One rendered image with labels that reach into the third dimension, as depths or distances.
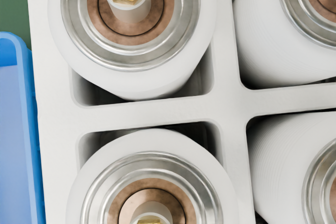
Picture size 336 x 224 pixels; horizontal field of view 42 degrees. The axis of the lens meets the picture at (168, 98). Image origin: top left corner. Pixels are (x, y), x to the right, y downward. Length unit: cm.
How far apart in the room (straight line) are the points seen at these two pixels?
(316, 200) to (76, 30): 16
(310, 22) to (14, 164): 36
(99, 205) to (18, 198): 28
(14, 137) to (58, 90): 20
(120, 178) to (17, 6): 33
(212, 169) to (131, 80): 7
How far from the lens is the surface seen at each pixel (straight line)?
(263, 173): 29
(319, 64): 26
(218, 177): 24
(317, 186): 25
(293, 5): 25
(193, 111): 31
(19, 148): 51
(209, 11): 25
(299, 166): 25
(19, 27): 52
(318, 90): 33
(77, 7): 25
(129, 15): 22
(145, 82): 24
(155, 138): 24
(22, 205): 52
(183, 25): 24
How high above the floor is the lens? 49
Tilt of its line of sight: 87 degrees down
